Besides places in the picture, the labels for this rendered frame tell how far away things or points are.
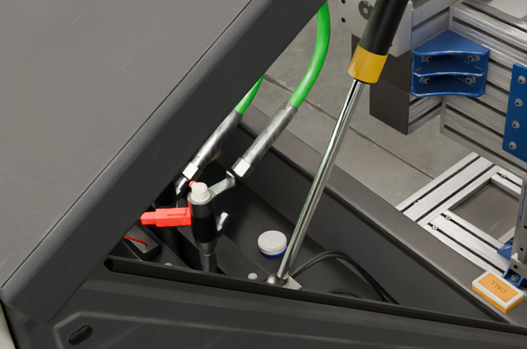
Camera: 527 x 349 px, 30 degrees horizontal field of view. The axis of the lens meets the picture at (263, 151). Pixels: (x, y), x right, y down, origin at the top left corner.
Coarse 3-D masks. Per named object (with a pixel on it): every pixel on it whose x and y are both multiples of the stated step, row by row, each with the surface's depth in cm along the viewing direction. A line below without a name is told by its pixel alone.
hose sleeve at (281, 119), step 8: (288, 104) 106; (280, 112) 106; (288, 112) 106; (296, 112) 107; (272, 120) 106; (280, 120) 106; (288, 120) 106; (264, 128) 107; (272, 128) 106; (280, 128) 106; (264, 136) 106; (272, 136) 106; (256, 144) 106; (264, 144) 106; (248, 152) 106; (256, 152) 106; (264, 152) 106; (248, 160) 106; (256, 160) 106
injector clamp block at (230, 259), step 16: (160, 240) 117; (192, 240) 117; (224, 240) 116; (128, 256) 118; (160, 256) 115; (176, 256) 115; (192, 256) 118; (224, 256) 114; (240, 256) 114; (224, 272) 112; (240, 272) 112; (256, 272) 112
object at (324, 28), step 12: (324, 12) 102; (324, 24) 103; (324, 36) 104; (324, 48) 105; (312, 60) 106; (324, 60) 106; (312, 72) 106; (300, 84) 106; (312, 84) 106; (300, 96) 106
